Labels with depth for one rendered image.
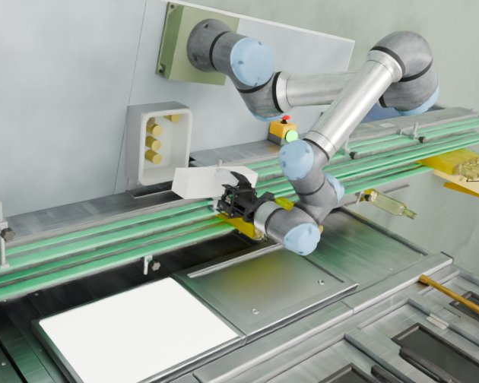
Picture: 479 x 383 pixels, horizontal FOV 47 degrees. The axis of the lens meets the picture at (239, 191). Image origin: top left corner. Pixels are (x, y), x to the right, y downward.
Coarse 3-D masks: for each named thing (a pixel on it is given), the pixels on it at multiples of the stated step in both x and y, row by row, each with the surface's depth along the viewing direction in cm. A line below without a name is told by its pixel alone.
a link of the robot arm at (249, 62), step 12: (228, 36) 149; (240, 36) 148; (216, 48) 150; (228, 48) 146; (240, 48) 144; (252, 48) 143; (264, 48) 145; (216, 60) 150; (228, 60) 146; (240, 60) 143; (252, 60) 144; (264, 60) 146; (228, 72) 149; (240, 72) 144; (252, 72) 146; (264, 72) 148; (240, 84) 151; (252, 84) 147; (264, 84) 151
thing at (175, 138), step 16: (160, 112) 158; (176, 112) 162; (144, 128) 156; (176, 128) 171; (144, 144) 159; (176, 144) 173; (144, 160) 170; (176, 160) 174; (144, 176) 167; (160, 176) 169
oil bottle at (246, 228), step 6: (222, 216) 180; (228, 222) 179; (234, 222) 176; (240, 222) 174; (240, 228) 174; (246, 228) 172; (252, 228) 170; (246, 234) 173; (252, 234) 170; (258, 234) 169
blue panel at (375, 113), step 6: (372, 108) 276; (378, 108) 277; (384, 108) 279; (390, 108) 280; (432, 108) 291; (366, 114) 264; (372, 114) 265; (378, 114) 266; (384, 114) 268; (390, 114) 269; (396, 114) 270; (366, 120) 254; (372, 120) 255; (378, 120) 256
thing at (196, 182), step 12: (180, 168) 142; (192, 168) 145; (204, 168) 147; (228, 168) 152; (240, 168) 155; (180, 180) 141; (192, 180) 139; (204, 180) 142; (216, 180) 144; (252, 180) 154; (180, 192) 141; (192, 192) 141; (204, 192) 143; (216, 192) 146
